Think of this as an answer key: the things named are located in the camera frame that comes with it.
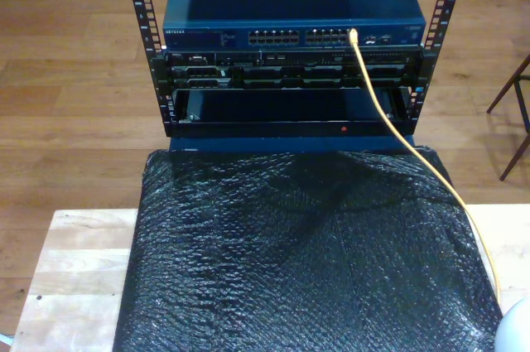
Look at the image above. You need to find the yellow network cable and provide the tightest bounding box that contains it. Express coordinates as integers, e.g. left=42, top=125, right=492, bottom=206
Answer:
left=349, top=27, right=503, bottom=306

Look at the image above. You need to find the blue rack base board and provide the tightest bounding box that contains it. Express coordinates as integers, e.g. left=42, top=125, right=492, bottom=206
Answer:
left=169, top=135, right=417, bottom=153

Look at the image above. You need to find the black rack server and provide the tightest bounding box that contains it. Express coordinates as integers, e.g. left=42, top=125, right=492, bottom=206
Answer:
left=151, top=49, right=424, bottom=91

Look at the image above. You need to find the black perforated rack post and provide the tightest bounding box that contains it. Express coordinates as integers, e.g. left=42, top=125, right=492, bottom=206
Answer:
left=121, top=0, right=177, bottom=138
left=407, top=0, right=472, bottom=137

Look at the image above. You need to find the dark wooden chair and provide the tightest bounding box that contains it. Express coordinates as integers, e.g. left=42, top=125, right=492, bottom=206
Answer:
left=486, top=52, right=530, bottom=182

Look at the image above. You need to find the black bubble mat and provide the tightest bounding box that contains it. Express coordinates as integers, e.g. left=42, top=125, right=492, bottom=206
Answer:
left=112, top=145, right=518, bottom=352

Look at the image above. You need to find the black rack tray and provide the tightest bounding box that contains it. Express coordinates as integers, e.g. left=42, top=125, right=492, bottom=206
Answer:
left=170, top=87, right=417, bottom=137

